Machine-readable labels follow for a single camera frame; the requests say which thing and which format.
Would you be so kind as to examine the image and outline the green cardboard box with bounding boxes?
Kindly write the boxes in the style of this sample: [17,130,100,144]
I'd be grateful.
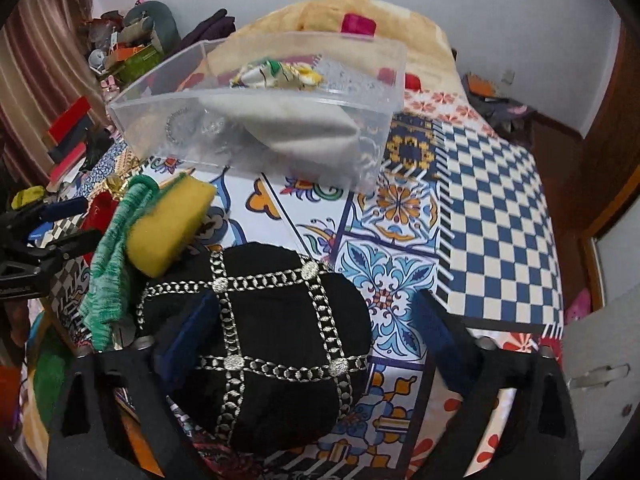
[117,45,166,84]

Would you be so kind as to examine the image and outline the yellow fuzzy cloth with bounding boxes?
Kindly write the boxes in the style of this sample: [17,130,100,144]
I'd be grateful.
[12,187,46,211]

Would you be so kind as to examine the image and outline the yellow sponge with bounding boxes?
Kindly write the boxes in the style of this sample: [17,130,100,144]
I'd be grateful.
[127,176,219,279]

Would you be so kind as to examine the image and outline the pile of dark clothes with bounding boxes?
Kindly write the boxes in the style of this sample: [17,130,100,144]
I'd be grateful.
[462,73,539,134]

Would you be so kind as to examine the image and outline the white drawer cabinet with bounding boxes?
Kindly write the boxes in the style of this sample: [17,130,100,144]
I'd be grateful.
[559,284,640,472]

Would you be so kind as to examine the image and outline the striped brown curtain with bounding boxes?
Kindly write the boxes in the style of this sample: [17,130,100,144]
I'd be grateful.
[0,0,109,187]

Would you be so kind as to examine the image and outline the red flat box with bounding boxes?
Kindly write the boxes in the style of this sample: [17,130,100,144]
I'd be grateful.
[44,97,94,147]

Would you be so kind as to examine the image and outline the green towel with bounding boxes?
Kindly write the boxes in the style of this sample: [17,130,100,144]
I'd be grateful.
[27,339,77,427]

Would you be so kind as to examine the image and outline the green yellow patterned fabric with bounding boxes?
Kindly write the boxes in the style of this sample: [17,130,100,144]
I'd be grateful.
[229,58,324,91]

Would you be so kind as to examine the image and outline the black embroidered cap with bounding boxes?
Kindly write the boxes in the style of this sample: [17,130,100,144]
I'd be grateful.
[135,241,374,459]

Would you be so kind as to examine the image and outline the clear plastic storage container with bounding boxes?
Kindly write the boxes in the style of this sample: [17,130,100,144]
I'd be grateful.
[107,31,407,194]

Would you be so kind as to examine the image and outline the red cloth item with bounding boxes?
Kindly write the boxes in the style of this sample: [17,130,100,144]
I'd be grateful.
[80,193,119,262]

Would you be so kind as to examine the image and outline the colourful patterned bedsheet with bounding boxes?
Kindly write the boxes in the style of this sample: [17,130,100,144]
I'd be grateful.
[20,80,567,480]

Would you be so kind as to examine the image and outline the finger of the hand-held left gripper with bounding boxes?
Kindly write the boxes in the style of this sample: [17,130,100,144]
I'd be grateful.
[0,196,90,242]
[0,229,104,307]

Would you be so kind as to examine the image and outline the orange fleece blanket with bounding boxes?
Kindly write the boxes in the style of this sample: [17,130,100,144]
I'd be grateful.
[206,0,469,95]

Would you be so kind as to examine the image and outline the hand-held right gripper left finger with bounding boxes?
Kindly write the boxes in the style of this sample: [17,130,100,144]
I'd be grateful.
[47,290,222,480]

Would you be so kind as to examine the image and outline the brown wooden wardrobe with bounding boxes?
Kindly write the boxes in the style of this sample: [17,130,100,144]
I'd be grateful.
[529,9,640,313]

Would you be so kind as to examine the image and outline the pink rectangular item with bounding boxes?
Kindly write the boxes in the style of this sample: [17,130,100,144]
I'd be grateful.
[341,12,377,37]

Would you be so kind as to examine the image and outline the beige folded cloth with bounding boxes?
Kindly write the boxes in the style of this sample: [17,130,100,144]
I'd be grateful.
[199,89,364,182]

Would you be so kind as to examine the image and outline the dark purple clothing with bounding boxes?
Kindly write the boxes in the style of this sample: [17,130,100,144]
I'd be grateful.
[179,8,237,56]

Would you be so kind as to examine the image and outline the pink slipper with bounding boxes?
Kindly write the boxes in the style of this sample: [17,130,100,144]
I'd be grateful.
[564,287,594,324]

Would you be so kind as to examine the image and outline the green knitted cloth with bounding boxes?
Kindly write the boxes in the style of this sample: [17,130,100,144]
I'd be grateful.
[78,175,162,354]

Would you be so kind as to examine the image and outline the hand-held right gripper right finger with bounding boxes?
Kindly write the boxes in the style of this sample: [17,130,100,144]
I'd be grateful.
[404,289,582,480]

